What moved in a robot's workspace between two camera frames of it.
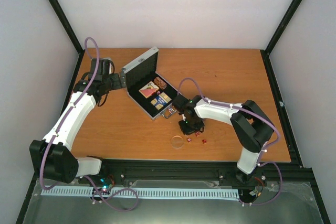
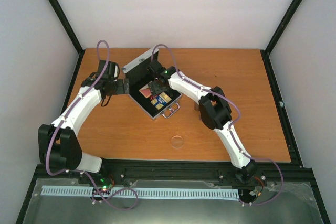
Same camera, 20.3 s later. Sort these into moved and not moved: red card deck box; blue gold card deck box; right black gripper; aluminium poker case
Moved: right black gripper
Not moved: aluminium poker case; blue gold card deck box; red card deck box
